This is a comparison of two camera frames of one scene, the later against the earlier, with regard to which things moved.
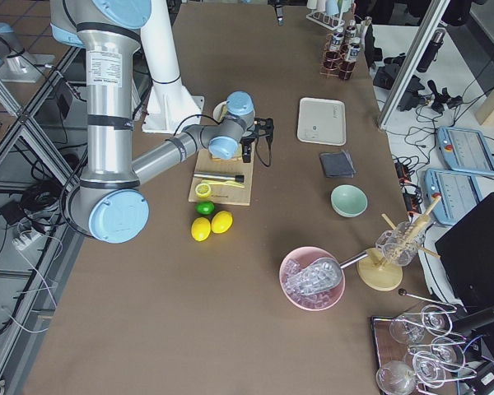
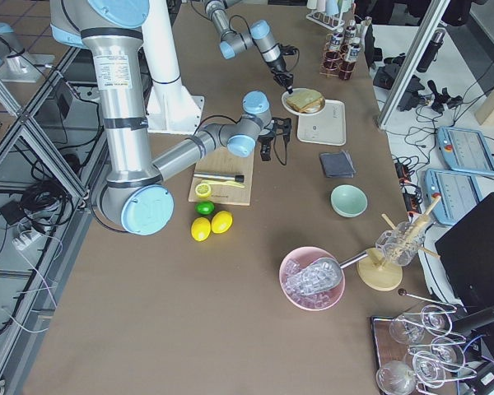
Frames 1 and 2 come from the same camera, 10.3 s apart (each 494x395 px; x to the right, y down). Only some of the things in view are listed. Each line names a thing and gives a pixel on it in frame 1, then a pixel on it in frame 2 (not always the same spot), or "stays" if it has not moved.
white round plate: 217,110 to 304,100
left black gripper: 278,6 to 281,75
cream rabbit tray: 321,121 stays
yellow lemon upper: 221,221 stays
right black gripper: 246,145 to 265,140
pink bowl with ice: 315,301 stays
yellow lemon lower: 200,229 stays
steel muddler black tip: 237,178 stays
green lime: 204,207 stays
